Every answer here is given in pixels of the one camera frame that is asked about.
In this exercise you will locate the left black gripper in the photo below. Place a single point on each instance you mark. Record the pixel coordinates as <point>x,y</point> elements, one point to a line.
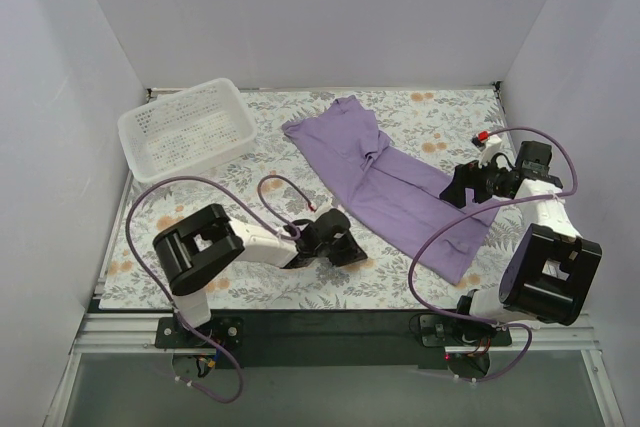
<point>347,249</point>

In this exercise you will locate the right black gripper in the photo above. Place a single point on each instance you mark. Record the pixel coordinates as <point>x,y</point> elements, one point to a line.
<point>470,182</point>

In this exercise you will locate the purple t-shirt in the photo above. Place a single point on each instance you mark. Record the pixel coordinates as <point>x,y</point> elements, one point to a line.
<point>394,195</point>

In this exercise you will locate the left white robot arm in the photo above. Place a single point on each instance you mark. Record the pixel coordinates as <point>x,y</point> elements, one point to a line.
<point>197,249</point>

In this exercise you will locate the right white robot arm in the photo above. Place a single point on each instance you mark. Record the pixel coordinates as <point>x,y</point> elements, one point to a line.
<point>552,269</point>

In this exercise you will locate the floral table mat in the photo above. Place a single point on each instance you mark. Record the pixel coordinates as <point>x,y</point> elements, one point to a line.
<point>274,179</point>

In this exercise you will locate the white plastic basket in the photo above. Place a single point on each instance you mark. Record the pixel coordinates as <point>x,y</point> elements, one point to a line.
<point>188,132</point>

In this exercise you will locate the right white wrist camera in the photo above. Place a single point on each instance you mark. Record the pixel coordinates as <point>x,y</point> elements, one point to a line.
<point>489,145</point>

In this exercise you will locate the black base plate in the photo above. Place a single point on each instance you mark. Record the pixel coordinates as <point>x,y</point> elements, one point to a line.
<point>314,338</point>

